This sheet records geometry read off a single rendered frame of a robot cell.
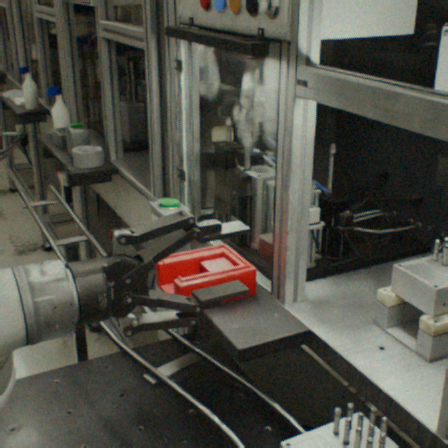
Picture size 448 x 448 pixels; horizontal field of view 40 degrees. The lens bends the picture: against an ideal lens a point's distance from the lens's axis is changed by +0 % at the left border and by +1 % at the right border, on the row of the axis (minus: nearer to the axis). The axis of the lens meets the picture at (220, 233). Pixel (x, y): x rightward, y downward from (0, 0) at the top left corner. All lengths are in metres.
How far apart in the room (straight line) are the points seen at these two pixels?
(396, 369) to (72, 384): 0.68
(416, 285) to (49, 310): 0.58
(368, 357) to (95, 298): 0.48
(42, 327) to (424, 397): 0.55
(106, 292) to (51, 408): 0.62
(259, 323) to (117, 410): 0.36
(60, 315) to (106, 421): 0.58
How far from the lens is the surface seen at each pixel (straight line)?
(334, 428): 0.84
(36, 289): 0.70
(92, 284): 0.71
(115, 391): 1.32
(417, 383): 0.99
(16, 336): 0.70
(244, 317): 1.10
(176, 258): 1.19
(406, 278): 1.04
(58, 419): 1.28
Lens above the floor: 1.47
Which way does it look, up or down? 23 degrees down
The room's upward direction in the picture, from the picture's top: straight up
